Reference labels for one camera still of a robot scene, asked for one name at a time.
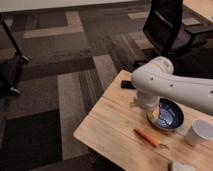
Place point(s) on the black rectangular block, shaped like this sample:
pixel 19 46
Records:
pixel 127 84

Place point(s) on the blue ceramic bowl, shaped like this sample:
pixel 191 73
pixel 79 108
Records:
pixel 171 116

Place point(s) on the white paper cup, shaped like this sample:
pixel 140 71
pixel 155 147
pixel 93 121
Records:
pixel 200 131

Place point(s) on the black rolling stand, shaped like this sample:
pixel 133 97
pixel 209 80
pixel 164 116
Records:
pixel 9 67

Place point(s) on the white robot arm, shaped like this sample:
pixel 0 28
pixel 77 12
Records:
pixel 156 79

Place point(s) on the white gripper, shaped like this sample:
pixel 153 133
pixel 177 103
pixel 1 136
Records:
pixel 148 102

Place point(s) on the white sponge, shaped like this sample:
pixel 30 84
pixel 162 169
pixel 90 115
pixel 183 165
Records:
pixel 176 166

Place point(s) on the black office chair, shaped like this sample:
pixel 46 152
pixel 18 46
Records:
pixel 165 31

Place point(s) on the wooden desk at top right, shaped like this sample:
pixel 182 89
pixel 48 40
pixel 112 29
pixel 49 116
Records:
pixel 203 8

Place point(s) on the orange carrot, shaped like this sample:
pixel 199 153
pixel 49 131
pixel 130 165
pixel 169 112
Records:
pixel 154 141

